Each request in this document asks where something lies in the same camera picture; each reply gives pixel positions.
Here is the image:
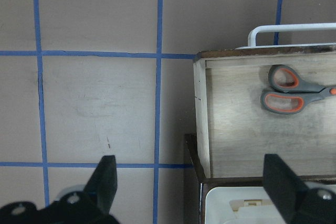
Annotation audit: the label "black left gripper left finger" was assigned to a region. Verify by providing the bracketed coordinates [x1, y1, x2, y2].
[1, 155, 118, 223]

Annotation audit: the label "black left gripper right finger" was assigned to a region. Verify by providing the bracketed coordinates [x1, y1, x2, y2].
[263, 154, 335, 223]

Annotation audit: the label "wooden drawer with white handle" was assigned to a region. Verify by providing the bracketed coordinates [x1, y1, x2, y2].
[193, 23, 335, 178]

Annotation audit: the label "grey orange scissors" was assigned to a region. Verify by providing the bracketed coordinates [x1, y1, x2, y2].
[260, 65, 335, 115]

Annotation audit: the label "dark brown drawer cabinet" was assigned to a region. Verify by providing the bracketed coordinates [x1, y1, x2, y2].
[185, 134, 335, 223]

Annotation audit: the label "white plastic tray box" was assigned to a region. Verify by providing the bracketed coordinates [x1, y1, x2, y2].
[204, 187, 285, 224]

